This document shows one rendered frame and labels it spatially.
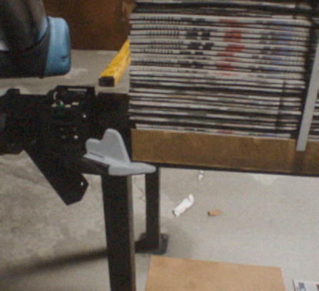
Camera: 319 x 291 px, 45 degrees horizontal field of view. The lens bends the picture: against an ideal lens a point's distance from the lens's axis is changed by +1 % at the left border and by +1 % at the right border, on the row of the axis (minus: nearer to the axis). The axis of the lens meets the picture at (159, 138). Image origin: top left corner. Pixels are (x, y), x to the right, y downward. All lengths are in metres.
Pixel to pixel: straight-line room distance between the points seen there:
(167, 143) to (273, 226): 1.25
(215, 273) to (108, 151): 1.02
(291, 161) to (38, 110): 0.31
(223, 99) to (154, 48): 0.09
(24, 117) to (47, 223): 1.18
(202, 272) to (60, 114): 1.04
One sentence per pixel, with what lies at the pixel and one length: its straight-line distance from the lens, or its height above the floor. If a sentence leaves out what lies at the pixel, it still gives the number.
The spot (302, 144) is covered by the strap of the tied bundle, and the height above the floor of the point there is 0.84.
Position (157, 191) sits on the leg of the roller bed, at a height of 0.26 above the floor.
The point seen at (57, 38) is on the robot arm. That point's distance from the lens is 0.50.
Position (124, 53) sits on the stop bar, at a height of 0.82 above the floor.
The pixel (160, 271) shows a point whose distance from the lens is 1.43.
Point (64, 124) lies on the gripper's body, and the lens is 0.50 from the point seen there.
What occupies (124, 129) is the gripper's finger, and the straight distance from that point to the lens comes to 0.55.
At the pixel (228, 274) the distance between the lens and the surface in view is 1.44.
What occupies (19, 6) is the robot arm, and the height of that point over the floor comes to 0.98.
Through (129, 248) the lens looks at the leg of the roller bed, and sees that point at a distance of 0.82.
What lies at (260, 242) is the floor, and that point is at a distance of 1.58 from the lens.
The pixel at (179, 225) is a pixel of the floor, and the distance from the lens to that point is 1.60.
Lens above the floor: 1.05
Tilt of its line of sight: 28 degrees down
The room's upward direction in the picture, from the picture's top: straight up
